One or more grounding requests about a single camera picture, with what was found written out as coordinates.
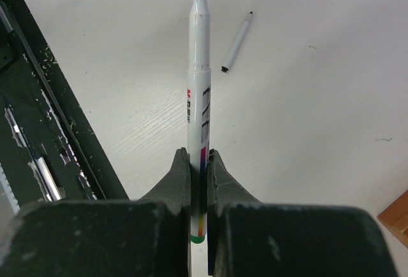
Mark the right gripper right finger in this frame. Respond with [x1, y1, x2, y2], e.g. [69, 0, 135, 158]
[207, 150, 398, 276]

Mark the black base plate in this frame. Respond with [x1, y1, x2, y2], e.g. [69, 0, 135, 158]
[1, 0, 127, 208]

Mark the black marker pen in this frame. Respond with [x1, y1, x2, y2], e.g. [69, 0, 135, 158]
[221, 11, 253, 73]

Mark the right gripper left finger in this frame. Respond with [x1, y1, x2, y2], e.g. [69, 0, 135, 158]
[1, 148, 191, 276]

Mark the orange compartment tray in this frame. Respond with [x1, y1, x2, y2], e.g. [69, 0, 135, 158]
[377, 191, 408, 248]

